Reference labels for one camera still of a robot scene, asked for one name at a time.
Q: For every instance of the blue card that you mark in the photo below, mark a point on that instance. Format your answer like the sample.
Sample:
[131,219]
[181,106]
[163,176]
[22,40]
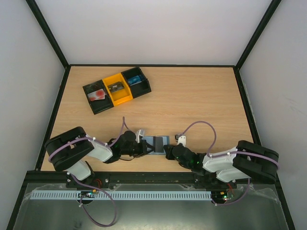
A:
[134,80]

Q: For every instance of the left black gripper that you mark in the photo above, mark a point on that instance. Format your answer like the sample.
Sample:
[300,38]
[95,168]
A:
[143,148]

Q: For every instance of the teal leather card holder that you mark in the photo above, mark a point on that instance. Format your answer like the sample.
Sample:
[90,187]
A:
[150,139]

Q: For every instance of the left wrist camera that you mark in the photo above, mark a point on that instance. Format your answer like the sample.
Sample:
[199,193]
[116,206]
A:
[139,135]

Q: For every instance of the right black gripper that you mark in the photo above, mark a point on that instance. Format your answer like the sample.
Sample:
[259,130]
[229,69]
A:
[168,151]

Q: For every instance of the yellow bin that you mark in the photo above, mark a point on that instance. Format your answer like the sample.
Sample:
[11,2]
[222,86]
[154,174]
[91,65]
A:
[121,96]

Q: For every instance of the black bin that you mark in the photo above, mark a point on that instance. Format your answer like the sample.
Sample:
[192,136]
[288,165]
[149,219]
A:
[100,105]
[139,89]

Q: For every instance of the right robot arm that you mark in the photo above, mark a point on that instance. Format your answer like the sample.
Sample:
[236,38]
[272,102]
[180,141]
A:
[244,161]

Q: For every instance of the white red-dot card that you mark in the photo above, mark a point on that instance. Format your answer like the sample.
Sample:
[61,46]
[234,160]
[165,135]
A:
[97,95]

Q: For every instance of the black metal frame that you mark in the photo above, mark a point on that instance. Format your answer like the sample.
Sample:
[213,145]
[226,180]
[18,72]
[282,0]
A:
[37,175]

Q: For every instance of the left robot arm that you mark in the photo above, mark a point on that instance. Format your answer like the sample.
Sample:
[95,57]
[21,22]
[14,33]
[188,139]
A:
[66,151]

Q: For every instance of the right black bin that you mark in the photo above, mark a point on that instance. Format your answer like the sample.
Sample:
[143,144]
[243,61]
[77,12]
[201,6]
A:
[139,89]

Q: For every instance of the left black bin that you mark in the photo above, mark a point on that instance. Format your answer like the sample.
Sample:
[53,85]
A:
[100,105]

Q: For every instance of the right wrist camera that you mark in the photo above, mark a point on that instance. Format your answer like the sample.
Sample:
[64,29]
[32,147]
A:
[180,140]

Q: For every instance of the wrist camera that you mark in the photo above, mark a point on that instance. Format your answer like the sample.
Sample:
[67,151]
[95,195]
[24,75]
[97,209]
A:
[139,135]
[180,140]

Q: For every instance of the brown VIP card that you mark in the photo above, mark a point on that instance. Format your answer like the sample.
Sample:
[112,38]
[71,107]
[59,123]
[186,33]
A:
[116,87]

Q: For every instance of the slotted cable duct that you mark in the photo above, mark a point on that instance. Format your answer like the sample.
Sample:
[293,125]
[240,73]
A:
[121,195]

